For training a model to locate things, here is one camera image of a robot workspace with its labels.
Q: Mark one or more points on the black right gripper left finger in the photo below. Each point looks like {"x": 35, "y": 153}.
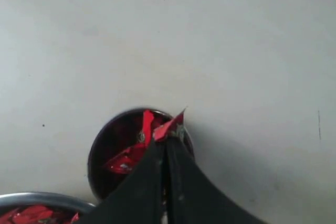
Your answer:
{"x": 138, "y": 199}

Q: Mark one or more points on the steel cup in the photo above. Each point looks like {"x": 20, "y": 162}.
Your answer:
{"x": 103, "y": 182}

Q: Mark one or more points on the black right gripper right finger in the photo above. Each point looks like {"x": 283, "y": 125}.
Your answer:
{"x": 192, "y": 198}

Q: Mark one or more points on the pile of red candies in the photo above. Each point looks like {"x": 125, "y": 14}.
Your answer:
{"x": 39, "y": 214}

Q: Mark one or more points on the steel bowl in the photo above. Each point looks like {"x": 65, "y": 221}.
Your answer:
{"x": 24, "y": 199}

